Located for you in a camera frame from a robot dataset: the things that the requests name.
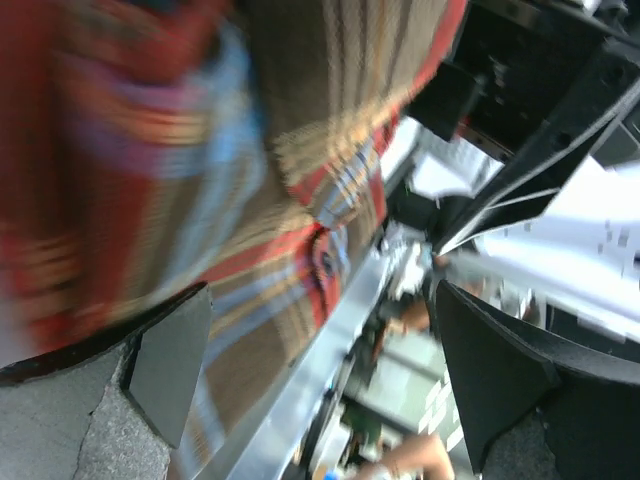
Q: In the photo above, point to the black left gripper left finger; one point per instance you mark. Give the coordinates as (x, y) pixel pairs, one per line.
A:
(113, 406)

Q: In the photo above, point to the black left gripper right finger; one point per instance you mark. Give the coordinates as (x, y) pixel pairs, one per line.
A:
(532, 404)

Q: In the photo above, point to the red brown plaid shirt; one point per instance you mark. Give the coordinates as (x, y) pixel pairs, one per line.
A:
(151, 146)

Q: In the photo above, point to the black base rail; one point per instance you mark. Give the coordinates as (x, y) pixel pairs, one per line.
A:
(535, 85)

